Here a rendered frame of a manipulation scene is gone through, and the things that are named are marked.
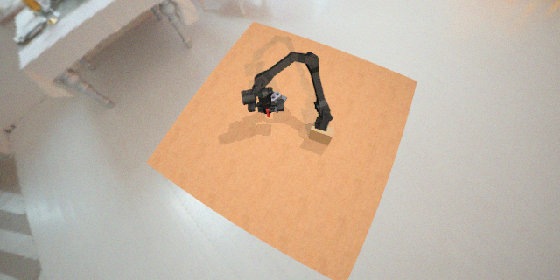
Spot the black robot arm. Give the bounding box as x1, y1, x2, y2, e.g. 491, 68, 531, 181
241, 52, 333, 131

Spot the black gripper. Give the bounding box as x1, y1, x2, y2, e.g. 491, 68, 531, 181
248, 99, 284, 114

